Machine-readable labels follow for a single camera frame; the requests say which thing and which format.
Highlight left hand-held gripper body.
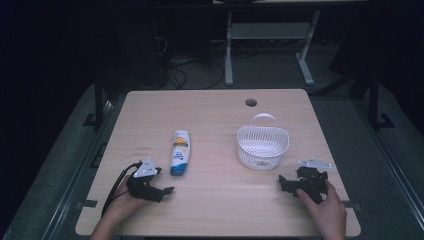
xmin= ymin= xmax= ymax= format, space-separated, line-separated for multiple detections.
xmin=125 ymin=157 xmax=164 ymax=201

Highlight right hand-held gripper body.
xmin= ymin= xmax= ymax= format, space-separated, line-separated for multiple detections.
xmin=294 ymin=156 xmax=333 ymax=205

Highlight white plastic basket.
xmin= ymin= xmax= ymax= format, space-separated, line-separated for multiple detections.
xmin=236 ymin=112 xmax=291 ymax=172

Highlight white and blue sunscreen bottle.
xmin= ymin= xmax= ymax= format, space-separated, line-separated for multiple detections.
xmin=169 ymin=129 xmax=191 ymax=177

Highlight person's left hand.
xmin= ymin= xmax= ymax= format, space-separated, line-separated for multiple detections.
xmin=101 ymin=175 xmax=150 ymax=228

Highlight person's right hand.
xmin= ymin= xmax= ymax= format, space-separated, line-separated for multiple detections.
xmin=295 ymin=179 xmax=348 ymax=240

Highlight black tape strip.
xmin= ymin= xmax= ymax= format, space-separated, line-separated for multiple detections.
xmin=80 ymin=198 xmax=99 ymax=209
xmin=342 ymin=200 xmax=364 ymax=212

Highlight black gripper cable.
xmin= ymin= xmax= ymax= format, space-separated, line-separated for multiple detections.
xmin=101 ymin=161 xmax=144 ymax=217

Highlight aluminium floor rail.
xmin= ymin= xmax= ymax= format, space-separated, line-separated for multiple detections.
xmin=41 ymin=98 xmax=116 ymax=240
xmin=353 ymin=99 xmax=424 ymax=223

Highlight black metal post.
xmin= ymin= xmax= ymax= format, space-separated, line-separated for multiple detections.
xmin=82 ymin=70 xmax=106 ymax=130
xmin=367 ymin=69 xmax=396 ymax=132

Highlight black floor cables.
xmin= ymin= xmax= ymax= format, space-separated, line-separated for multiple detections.
xmin=167 ymin=57 xmax=226 ymax=91

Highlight white metal desk frame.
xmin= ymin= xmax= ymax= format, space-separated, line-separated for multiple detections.
xmin=223 ymin=9 xmax=322 ymax=87

